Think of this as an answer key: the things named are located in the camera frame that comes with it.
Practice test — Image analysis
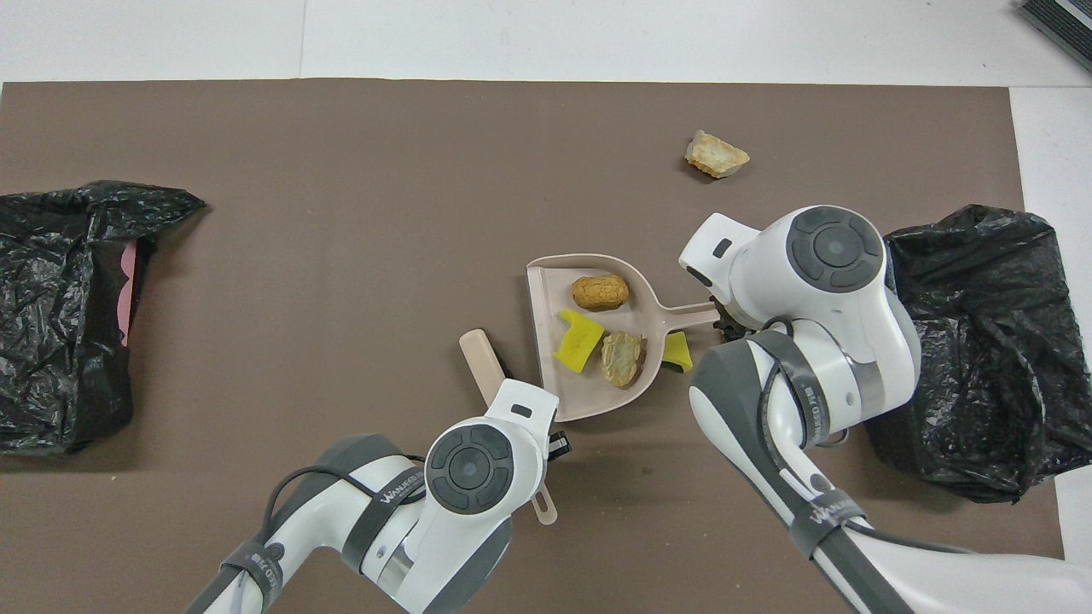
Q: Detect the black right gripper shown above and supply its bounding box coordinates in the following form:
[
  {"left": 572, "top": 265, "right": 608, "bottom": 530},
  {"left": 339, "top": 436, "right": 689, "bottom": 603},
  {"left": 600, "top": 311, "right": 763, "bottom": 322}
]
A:
[{"left": 712, "top": 294, "right": 748, "bottom": 344}]

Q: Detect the beige plastic dustpan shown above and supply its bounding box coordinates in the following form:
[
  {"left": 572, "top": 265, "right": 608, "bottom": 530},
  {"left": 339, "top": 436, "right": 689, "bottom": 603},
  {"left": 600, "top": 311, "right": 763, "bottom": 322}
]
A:
[{"left": 526, "top": 253, "right": 722, "bottom": 423}]

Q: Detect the beige brush with black bristles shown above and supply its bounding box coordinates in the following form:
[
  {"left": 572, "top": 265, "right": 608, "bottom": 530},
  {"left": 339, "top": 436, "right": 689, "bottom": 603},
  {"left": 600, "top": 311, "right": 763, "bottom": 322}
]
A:
[{"left": 459, "top": 328, "right": 560, "bottom": 525}]

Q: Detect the brown bread-like lump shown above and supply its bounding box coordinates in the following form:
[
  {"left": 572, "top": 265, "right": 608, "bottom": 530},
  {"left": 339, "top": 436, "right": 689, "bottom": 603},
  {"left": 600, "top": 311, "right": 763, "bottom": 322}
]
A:
[{"left": 572, "top": 274, "right": 630, "bottom": 312}]

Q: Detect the black trash bag bin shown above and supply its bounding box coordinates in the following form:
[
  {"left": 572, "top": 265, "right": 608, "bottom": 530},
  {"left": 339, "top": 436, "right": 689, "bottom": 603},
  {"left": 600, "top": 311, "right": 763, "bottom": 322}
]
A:
[{"left": 866, "top": 205, "right": 1092, "bottom": 504}]

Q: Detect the black bag bin, pink inside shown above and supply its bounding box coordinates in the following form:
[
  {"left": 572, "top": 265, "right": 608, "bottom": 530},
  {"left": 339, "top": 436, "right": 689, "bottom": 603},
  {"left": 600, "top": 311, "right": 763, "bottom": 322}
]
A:
[{"left": 0, "top": 180, "right": 207, "bottom": 455}]

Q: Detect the brown table mat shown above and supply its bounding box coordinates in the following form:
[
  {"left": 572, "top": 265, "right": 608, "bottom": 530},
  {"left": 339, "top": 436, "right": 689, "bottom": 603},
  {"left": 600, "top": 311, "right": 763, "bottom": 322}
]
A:
[{"left": 0, "top": 79, "right": 1072, "bottom": 614}]

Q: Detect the dark grey ribbed panel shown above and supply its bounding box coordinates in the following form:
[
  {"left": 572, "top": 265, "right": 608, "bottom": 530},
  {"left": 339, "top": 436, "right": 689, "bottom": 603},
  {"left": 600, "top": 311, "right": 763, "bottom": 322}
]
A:
[{"left": 1018, "top": 0, "right": 1092, "bottom": 73}]

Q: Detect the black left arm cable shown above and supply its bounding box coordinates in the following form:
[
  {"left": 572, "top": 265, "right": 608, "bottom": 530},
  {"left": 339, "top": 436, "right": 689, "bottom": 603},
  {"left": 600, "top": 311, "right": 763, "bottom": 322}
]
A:
[{"left": 256, "top": 465, "right": 427, "bottom": 589}]

